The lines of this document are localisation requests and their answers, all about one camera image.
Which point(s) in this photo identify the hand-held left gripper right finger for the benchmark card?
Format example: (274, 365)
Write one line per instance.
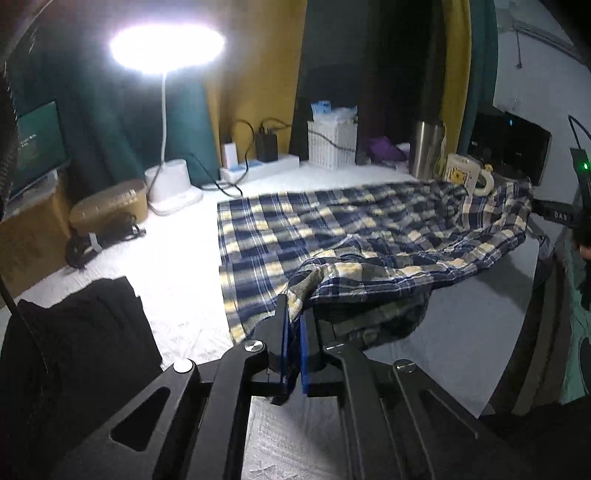
(303, 355)

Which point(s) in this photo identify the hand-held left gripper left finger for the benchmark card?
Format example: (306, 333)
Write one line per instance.
(285, 332)

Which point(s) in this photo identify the blue yellow plaid pants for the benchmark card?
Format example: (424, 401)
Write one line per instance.
(277, 230)

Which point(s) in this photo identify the black pants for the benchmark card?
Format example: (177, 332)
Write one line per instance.
(78, 341)

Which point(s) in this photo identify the black monitor with blue light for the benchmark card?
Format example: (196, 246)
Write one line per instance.
(508, 147)

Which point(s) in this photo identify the cream cartoon bear mug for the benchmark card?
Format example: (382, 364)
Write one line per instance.
(459, 173)

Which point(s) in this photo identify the white textured tablecloth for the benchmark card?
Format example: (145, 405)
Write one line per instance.
(184, 286)

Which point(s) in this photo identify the stainless steel tumbler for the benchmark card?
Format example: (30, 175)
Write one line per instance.
(425, 152)

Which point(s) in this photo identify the white power strip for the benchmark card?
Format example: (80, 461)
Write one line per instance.
(272, 165)

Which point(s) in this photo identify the narrow teal curtain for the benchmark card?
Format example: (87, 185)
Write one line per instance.
(482, 55)

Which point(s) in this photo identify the narrow yellow curtain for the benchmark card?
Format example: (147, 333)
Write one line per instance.
(457, 69)

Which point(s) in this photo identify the white woven basket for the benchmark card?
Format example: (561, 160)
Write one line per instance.
(330, 157)

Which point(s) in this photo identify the white desk lamp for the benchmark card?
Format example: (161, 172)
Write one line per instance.
(168, 189)

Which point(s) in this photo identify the black charger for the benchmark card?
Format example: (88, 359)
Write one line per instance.
(266, 147)

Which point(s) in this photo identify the white charger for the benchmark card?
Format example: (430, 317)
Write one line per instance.
(229, 154)

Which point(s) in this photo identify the purple cloth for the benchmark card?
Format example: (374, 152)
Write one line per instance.
(383, 148)

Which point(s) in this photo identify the brown lunch box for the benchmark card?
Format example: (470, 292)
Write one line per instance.
(111, 207)

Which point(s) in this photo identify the blue plastic bag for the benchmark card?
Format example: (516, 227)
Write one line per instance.
(321, 110)

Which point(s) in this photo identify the wide yellow curtain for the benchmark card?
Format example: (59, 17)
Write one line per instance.
(258, 83)

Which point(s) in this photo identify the dark window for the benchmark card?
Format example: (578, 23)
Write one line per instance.
(351, 55)

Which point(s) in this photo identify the brown cardboard box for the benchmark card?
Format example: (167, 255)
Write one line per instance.
(32, 249)

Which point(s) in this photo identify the wide teal curtain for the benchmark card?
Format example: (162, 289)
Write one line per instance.
(92, 115)

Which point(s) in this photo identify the tablet with lit screen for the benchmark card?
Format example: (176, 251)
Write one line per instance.
(37, 147)

